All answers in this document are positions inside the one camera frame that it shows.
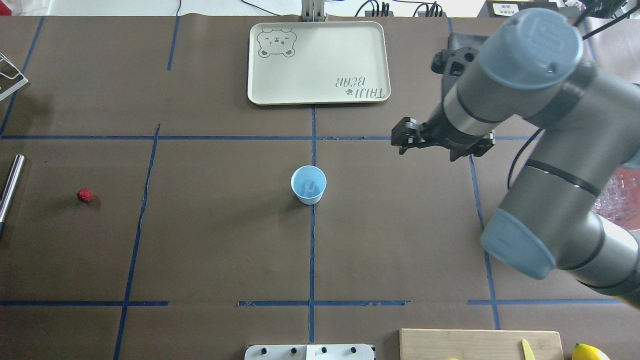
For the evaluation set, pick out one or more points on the white camera post with base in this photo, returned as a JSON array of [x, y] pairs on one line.
[[349, 351]]

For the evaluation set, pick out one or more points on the cream bear tray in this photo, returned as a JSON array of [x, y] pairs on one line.
[[298, 63]]

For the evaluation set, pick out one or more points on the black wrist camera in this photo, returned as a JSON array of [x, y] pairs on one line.
[[462, 49]]

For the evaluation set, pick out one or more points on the yellow knife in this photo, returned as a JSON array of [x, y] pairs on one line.
[[527, 351]]

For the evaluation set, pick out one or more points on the aluminium frame post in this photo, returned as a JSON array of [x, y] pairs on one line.
[[313, 11]]

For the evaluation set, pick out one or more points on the pink bowl with ice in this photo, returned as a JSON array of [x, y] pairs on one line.
[[619, 201]]

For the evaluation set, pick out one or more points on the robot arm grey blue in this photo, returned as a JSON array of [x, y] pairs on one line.
[[533, 67]]

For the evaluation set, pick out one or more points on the light blue plastic cup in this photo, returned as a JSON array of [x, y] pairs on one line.
[[308, 183]]

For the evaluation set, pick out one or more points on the wooden cutting board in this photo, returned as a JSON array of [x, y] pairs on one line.
[[467, 344]]

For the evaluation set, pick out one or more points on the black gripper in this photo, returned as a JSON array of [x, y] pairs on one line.
[[436, 130]]

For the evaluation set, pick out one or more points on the white wire cup rack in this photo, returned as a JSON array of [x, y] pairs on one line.
[[11, 78]]

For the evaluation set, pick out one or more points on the steel muddler black tip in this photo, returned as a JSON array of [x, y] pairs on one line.
[[9, 189]]

